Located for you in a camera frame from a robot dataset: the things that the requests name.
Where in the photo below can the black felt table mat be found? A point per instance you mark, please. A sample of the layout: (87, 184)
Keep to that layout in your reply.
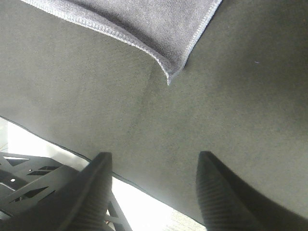
(242, 95)

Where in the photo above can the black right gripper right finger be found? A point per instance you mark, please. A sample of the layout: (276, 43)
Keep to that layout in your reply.
(228, 203)

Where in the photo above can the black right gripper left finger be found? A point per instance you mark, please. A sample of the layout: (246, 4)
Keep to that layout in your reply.
(79, 206)

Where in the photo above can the grey microfibre towel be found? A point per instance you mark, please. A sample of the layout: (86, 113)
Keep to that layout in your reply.
(167, 30)

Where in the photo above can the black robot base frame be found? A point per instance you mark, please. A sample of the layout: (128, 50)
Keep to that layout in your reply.
(27, 180)

